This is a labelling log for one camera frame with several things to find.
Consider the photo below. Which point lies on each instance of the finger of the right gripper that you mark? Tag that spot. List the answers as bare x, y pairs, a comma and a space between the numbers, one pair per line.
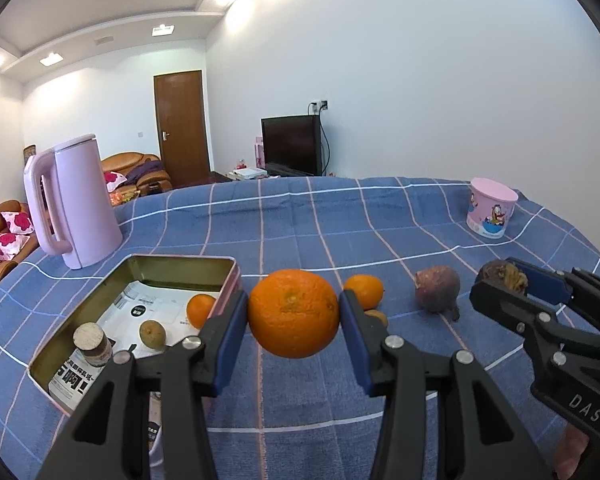
510, 309
578, 289

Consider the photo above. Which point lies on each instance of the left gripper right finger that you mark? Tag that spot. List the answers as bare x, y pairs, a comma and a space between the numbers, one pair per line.
479, 433

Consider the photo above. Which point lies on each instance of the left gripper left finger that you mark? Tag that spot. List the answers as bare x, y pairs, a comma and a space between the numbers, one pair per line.
106, 437

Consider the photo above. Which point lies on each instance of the wrinkled dark passion fruit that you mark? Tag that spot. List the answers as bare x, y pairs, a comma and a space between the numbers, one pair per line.
504, 273

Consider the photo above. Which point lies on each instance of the purple round fruit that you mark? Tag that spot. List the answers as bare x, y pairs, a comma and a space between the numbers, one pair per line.
437, 289

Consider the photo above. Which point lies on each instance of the green-brown kiwi fruit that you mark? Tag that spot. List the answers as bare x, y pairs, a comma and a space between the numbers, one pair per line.
152, 335

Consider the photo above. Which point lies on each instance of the small orange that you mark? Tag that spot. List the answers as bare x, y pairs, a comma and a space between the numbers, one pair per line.
368, 290

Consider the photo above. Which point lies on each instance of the large orange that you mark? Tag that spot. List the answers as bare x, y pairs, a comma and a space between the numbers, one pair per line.
293, 314

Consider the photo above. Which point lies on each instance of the person's right hand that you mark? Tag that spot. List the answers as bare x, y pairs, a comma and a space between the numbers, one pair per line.
570, 447

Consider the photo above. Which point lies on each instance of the pink cartoon mug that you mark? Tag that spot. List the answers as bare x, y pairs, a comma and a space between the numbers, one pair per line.
491, 205

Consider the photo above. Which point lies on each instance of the printed paper in tin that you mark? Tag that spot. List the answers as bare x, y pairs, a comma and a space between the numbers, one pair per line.
136, 303

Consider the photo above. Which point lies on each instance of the pink tin box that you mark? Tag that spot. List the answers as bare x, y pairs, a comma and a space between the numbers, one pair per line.
215, 276

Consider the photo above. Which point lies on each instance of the blue checked tablecloth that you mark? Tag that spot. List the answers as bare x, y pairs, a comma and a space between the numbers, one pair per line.
296, 419

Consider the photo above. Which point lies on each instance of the lilac electric kettle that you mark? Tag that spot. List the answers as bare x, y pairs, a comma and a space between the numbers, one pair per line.
69, 204

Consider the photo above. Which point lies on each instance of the brown leather sofa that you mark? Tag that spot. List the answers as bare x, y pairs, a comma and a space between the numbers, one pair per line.
17, 235

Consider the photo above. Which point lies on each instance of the brown leather armchair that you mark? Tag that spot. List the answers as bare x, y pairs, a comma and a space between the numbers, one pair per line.
130, 175

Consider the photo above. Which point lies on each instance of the black television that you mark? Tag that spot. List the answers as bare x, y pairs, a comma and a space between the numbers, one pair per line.
292, 146

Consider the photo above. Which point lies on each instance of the low tv stand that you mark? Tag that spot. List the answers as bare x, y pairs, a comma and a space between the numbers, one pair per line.
240, 174

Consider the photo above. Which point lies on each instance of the brown wooden door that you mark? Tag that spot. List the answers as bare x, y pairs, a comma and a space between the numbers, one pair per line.
181, 126

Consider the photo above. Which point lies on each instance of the wall power socket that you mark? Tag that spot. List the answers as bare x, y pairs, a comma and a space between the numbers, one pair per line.
316, 107

